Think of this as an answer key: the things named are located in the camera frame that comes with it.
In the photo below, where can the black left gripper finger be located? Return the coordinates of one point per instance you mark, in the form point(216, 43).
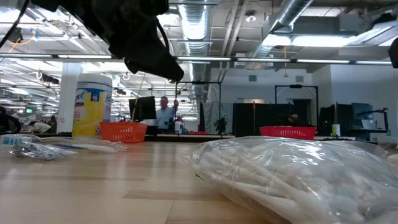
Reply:
point(155, 65)

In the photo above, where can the bagged silver nail clipper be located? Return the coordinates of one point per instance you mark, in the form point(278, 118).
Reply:
point(37, 151)

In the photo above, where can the black flat monitor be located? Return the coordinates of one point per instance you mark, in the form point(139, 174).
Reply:
point(143, 109)

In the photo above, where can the long linear ceiling light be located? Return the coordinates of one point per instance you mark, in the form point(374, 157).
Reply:
point(202, 58)

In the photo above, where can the person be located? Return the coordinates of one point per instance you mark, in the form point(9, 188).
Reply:
point(53, 124)
point(164, 116)
point(40, 127)
point(293, 119)

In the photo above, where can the white bottle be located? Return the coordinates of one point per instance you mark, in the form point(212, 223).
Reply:
point(178, 127)

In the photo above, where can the orange plastic basket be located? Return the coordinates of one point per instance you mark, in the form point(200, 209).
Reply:
point(122, 132)

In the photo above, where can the wipes canister with yellow label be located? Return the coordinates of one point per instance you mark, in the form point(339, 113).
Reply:
point(90, 109)

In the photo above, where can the tan wooden desk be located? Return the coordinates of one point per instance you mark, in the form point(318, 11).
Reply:
point(196, 136)

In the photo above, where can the white building pillar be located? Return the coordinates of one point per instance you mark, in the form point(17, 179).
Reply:
point(66, 99)

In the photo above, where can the black partition panel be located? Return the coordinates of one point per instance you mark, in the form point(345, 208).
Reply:
point(261, 118)

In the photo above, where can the red plastic basket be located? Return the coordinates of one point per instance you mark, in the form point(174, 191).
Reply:
point(287, 133)

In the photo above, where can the wide bright ceiling light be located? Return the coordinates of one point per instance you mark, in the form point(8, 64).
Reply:
point(311, 40)

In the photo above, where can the bagged white cotton swabs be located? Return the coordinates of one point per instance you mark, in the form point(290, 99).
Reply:
point(280, 180)

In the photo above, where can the white cup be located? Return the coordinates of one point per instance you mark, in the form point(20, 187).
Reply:
point(336, 130)

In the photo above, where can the blue-grey computer monitor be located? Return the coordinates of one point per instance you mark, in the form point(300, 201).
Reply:
point(362, 113)

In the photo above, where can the black camera rig frame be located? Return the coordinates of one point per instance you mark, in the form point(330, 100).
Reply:
point(199, 82)
point(295, 86)

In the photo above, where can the silver spiral round duct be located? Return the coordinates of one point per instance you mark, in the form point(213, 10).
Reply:
point(289, 12)
point(196, 28)

